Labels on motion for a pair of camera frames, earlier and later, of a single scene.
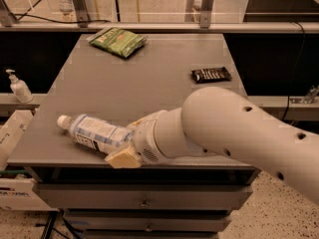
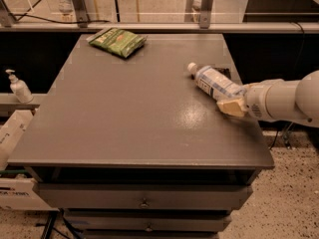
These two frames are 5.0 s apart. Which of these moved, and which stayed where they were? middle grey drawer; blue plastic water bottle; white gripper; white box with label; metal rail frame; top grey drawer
Moved: blue plastic water bottle; white gripper
Stayed: middle grey drawer; top grey drawer; metal rail frame; white box with label
